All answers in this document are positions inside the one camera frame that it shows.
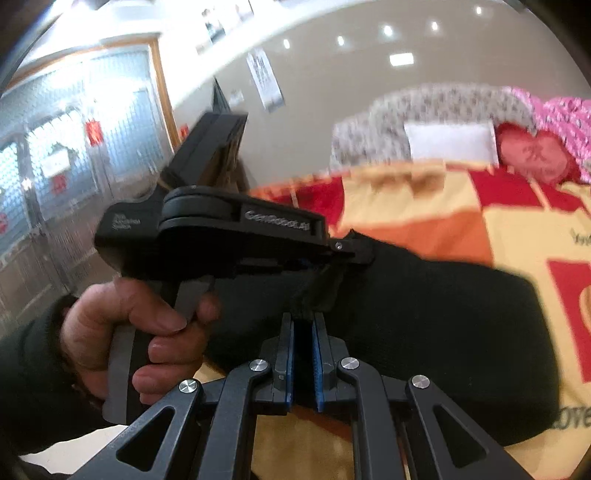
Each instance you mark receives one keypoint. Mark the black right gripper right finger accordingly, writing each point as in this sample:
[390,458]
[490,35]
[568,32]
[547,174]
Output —
[327,352]

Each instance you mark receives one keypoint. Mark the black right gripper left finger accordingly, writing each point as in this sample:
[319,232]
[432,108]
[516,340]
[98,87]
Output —
[277,394]

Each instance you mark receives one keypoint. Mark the black pants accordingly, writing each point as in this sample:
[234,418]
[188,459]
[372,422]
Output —
[479,333]

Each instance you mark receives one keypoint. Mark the dark sleeved left forearm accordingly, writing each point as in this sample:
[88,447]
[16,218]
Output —
[43,400]

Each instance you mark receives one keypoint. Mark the person's left hand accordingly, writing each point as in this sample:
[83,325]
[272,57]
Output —
[121,336]

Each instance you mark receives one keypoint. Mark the dark wooden side table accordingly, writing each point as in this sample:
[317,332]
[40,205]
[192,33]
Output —
[225,170]

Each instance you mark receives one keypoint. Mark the glass door with grille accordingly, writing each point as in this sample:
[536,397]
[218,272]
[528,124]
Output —
[77,133]

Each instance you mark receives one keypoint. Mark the yellow red orange blanket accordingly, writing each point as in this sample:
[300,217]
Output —
[492,217]

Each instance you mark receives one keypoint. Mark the wedding photo poster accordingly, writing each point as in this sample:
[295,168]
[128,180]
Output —
[217,19]

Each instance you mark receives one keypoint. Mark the white pillow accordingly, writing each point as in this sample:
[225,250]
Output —
[461,142]

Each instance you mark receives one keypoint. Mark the red heart-shaped pillow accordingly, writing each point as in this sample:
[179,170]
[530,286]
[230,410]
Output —
[542,157]

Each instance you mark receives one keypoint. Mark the pink patterned quilt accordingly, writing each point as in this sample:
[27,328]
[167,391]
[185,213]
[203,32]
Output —
[567,117]

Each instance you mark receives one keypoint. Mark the dark cloth on wall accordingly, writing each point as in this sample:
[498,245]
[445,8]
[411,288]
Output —
[219,103]

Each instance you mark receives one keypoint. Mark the white wall calendar poster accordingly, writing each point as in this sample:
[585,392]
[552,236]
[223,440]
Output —
[263,77]

